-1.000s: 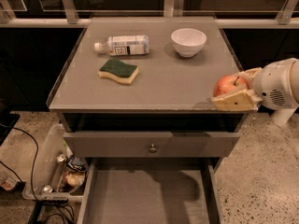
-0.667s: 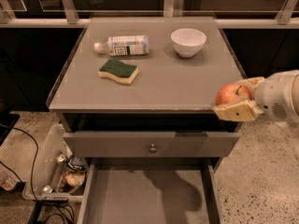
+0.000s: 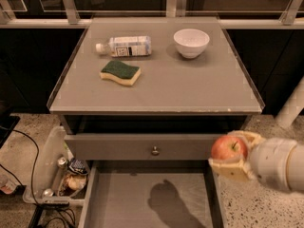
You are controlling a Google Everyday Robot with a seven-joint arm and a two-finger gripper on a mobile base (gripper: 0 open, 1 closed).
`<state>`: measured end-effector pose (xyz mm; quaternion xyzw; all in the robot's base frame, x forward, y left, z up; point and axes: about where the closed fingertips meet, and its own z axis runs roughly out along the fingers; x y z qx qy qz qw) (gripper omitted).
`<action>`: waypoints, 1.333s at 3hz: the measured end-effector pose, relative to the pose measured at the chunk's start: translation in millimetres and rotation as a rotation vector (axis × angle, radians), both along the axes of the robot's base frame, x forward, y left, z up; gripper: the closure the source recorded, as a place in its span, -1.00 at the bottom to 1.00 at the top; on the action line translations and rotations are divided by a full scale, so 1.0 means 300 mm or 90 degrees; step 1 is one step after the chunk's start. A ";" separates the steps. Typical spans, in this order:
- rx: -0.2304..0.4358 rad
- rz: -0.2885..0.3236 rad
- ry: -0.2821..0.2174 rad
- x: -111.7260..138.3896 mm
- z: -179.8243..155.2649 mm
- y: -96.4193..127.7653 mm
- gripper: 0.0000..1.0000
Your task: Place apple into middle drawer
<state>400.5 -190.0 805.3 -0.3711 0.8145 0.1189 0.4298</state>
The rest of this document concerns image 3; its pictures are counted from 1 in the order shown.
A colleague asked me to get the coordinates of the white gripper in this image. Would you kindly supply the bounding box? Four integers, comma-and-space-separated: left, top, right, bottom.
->
208, 130, 297, 192

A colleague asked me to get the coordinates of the red apple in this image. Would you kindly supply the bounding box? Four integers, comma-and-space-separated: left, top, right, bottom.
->
211, 135, 248, 160

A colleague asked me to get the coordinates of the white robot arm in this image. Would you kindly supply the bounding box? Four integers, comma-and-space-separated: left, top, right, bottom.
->
208, 130, 304, 193

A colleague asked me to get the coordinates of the grey top drawer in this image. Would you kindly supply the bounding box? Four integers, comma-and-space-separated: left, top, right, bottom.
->
65, 133, 220, 161

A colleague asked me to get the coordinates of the open grey middle drawer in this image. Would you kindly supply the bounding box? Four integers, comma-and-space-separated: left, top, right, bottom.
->
78, 161, 227, 228

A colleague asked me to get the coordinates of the grey drawer cabinet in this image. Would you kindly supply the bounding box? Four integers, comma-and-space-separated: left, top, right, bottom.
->
46, 15, 266, 176

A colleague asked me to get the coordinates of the white ceramic bowl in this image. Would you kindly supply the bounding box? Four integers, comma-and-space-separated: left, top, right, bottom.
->
173, 28, 210, 59

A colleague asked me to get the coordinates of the green and yellow sponge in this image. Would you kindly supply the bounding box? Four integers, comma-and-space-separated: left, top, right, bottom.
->
100, 61, 141, 86

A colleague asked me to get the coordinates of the clear plastic water bottle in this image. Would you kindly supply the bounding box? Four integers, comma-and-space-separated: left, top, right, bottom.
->
95, 36, 152, 57

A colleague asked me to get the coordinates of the blue patterned snack bag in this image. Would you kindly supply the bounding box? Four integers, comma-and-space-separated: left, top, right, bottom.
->
67, 158, 87, 176

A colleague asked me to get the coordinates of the metal window railing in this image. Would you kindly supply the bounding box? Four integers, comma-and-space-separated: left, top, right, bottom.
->
0, 0, 304, 29

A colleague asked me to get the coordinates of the crumpled snack wrapper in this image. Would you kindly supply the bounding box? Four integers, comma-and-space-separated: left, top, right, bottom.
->
58, 174, 86, 197

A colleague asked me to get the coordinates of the silver drink can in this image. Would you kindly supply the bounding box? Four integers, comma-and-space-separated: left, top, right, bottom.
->
57, 156, 68, 168

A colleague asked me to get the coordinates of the clear plastic storage bin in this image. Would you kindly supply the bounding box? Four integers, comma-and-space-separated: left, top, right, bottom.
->
23, 126, 86, 206

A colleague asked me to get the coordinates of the black cable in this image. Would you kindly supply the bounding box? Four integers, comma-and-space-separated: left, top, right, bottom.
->
0, 125, 77, 228

